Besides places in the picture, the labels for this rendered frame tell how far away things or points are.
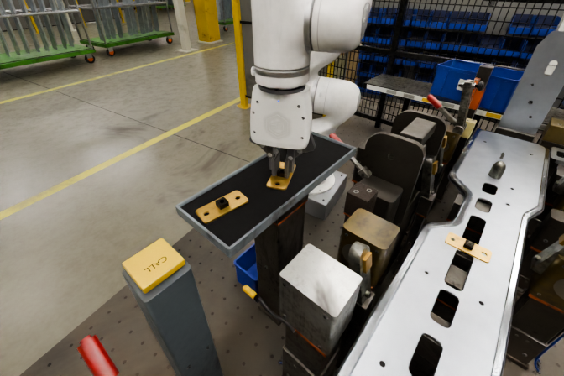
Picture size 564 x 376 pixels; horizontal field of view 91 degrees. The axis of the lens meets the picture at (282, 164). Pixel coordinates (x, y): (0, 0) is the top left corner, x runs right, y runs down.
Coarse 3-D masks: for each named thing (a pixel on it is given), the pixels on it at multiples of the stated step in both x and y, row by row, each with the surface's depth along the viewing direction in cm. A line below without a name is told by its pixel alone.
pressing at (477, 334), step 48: (480, 144) 95; (528, 144) 95; (480, 192) 74; (528, 192) 74; (432, 240) 61; (480, 240) 61; (432, 288) 51; (480, 288) 51; (384, 336) 45; (432, 336) 45; (480, 336) 45
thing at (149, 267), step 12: (144, 252) 39; (156, 252) 39; (168, 252) 39; (132, 264) 37; (144, 264) 37; (156, 264) 37; (168, 264) 37; (180, 264) 38; (132, 276) 36; (144, 276) 36; (156, 276) 36; (168, 276) 37; (144, 288) 34
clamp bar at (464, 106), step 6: (462, 84) 86; (468, 84) 84; (474, 84) 84; (480, 84) 83; (462, 90) 86; (468, 90) 85; (480, 90) 83; (462, 96) 86; (468, 96) 85; (462, 102) 87; (468, 102) 89; (462, 108) 88; (462, 114) 89; (462, 120) 89; (462, 126) 90
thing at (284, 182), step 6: (282, 162) 57; (282, 168) 54; (282, 174) 52; (270, 180) 52; (276, 180) 52; (282, 180) 52; (288, 180) 52; (270, 186) 50; (276, 186) 50; (282, 186) 50
